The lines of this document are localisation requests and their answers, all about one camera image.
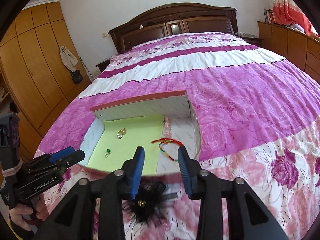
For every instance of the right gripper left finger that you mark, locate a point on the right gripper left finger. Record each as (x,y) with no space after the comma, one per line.
(73,217)

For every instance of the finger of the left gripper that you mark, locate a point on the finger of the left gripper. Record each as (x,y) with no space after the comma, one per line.
(70,160)
(60,154)

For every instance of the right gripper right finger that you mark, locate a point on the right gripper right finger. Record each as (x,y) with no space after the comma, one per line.
(248,217)

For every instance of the green bead hook earring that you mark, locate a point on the green bead hook earring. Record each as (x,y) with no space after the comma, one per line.
(108,152)

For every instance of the black feather hair accessory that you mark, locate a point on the black feather hair accessory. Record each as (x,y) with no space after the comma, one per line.
(149,203)

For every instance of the person's left hand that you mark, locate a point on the person's left hand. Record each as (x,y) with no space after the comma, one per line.
(17,213)

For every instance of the crystal earring in box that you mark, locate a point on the crystal earring in box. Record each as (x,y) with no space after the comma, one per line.
(121,133)

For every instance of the small black bag hanging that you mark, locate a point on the small black bag hanging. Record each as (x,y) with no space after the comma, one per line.
(76,77)

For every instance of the orange wooden wardrobe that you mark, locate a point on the orange wooden wardrobe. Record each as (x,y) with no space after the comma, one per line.
(33,76)

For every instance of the pink cardboard shoe box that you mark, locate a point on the pink cardboard shoe box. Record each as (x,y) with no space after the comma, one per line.
(143,118)

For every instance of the dark wooden nightstand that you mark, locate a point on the dark wooden nightstand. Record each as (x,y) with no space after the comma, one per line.
(103,64)

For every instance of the pink bead hair clip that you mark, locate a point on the pink bead hair clip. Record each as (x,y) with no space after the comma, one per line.
(167,124)

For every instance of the beige cloth bag hanging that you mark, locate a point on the beige cloth bag hanging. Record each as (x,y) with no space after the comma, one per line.
(68,59)

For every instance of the dark wooden headboard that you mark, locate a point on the dark wooden headboard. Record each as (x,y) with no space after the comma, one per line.
(173,19)

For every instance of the wooden side cabinet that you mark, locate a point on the wooden side cabinet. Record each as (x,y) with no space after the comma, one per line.
(298,48)

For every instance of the red patterned curtain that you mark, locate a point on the red patterned curtain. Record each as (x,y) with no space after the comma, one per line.
(287,13)

